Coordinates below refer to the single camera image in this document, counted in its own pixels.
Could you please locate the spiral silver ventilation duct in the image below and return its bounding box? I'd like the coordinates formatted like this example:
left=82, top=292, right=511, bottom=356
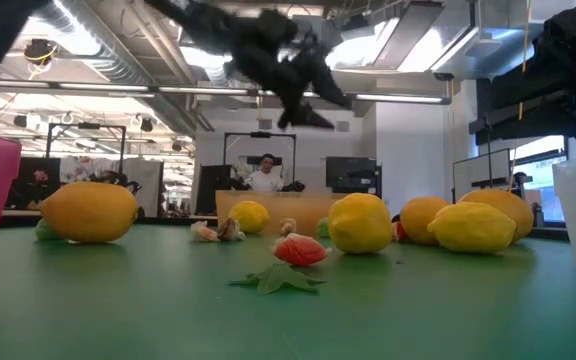
left=50, top=0, right=202, bottom=136

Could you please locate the large red-capped toy mushroom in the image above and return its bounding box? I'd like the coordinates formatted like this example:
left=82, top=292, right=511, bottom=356
left=271, top=232, right=333, bottom=268

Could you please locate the black equipment cabinet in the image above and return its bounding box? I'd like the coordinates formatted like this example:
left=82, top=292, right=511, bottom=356
left=324, top=155, right=384, bottom=195

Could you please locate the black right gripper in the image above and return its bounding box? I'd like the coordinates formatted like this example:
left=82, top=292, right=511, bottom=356
left=491, top=5, right=576, bottom=142

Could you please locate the small pink-capped toy mushroom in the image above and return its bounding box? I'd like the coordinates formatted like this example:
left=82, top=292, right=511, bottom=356
left=278, top=216, right=299, bottom=238

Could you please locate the green table mat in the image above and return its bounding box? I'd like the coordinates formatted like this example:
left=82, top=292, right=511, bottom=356
left=0, top=222, right=576, bottom=360

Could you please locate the black monitor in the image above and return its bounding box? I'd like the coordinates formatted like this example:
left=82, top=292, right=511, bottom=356
left=195, top=164, right=234, bottom=217

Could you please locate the white partition panel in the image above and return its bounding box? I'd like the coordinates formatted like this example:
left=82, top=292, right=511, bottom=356
left=120, top=158, right=165, bottom=217

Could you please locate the person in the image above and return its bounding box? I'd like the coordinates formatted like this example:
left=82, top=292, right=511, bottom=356
left=243, top=152, right=288, bottom=193

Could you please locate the rectangular silver ventilation duct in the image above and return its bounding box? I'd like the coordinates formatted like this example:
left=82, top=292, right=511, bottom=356
left=397, top=0, right=576, bottom=81

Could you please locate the black ceiling-mounted device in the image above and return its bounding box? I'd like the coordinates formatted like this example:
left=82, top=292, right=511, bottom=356
left=22, top=38, right=59, bottom=66

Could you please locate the black background machine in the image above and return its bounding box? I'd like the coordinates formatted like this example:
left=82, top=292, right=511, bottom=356
left=87, top=169, right=142, bottom=196

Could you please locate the orange plastic basket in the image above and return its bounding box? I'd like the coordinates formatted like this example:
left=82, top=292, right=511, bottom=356
left=214, top=189, right=344, bottom=237

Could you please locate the pink-white toy mushroom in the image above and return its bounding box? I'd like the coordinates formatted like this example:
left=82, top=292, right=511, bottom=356
left=189, top=220, right=221, bottom=244

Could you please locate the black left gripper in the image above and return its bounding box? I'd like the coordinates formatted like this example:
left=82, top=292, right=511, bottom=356
left=225, top=7, right=354, bottom=131

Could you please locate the orange toy citrus fruit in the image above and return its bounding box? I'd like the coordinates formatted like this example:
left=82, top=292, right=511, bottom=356
left=398, top=195, right=450, bottom=246
left=457, top=187, right=536, bottom=243
left=39, top=180, right=140, bottom=245

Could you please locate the bright window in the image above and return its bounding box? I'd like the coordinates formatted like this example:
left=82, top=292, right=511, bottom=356
left=510, top=130, right=568, bottom=224

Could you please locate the yellow hanging cord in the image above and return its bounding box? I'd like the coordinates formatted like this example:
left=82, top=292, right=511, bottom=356
left=509, top=0, right=533, bottom=194

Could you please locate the yellow toy lemon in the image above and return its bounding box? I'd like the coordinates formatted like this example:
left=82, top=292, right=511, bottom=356
left=426, top=201, right=518, bottom=255
left=327, top=192, right=394, bottom=256
left=227, top=200, right=271, bottom=236

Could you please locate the long ceiling light bar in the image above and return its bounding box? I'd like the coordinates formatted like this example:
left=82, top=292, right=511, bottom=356
left=0, top=78, right=453, bottom=106

